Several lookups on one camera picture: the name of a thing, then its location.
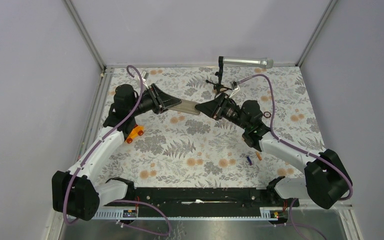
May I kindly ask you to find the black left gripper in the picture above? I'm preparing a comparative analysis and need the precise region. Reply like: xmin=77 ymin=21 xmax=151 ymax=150
xmin=130 ymin=84 xmax=184 ymax=117

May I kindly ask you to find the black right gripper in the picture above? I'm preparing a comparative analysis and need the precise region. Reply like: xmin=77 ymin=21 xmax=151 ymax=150
xmin=193 ymin=92 xmax=249 ymax=131

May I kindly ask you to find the beige remote control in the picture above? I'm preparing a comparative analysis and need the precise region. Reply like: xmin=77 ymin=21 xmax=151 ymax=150
xmin=169 ymin=99 xmax=201 ymax=116

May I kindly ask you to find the blue battery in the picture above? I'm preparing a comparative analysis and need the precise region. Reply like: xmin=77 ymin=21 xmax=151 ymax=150
xmin=246 ymin=156 xmax=253 ymax=166

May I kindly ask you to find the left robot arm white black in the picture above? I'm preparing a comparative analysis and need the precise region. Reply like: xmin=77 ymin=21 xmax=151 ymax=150
xmin=51 ymin=84 xmax=182 ymax=221

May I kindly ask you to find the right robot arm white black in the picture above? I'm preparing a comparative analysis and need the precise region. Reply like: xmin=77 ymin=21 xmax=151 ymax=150
xmin=195 ymin=93 xmax=352 ymax=209

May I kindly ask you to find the black tripod microphone stand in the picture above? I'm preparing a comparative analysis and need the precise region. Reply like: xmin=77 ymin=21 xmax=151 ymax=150
xmin=205 ymin=64 xmax=232 ymax=98

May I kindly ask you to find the orange toy car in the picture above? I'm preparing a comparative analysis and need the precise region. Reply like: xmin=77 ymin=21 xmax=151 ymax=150
xmin=125 ymin=124 xmax=144 ymax=144

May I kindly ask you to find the floral patterned table mat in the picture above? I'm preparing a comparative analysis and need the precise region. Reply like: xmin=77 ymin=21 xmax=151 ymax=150
xmin=98 ymin=67 xmax=325 ymax=188

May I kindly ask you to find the orange battery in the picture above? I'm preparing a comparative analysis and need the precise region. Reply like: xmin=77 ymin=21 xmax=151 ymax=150
xmin=255 ymin=151 xmax=263 ymax=161

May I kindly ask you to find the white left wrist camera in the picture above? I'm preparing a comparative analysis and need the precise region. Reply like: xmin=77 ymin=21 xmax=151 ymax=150
xmin=141 ymin=70 xmax=150 ymax=83

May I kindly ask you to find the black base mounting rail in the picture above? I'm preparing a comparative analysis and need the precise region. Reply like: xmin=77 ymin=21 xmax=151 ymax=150
xmin=108 ymin=178 xmax=300 ymax=219

